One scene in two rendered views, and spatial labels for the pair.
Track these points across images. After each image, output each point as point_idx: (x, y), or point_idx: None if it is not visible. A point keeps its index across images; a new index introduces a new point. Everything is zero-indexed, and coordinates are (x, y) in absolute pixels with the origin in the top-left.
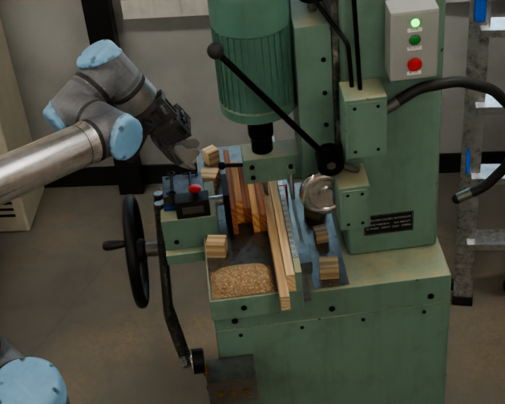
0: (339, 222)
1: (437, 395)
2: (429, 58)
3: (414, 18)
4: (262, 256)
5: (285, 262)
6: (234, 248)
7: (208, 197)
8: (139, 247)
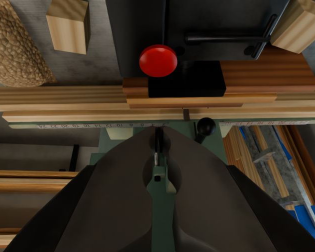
0: (94, 159)
1: None
2: None
3: None
4: (75, 76)
5: (27, 117)
6: (90, 44)
7: (129, 77)
8: None
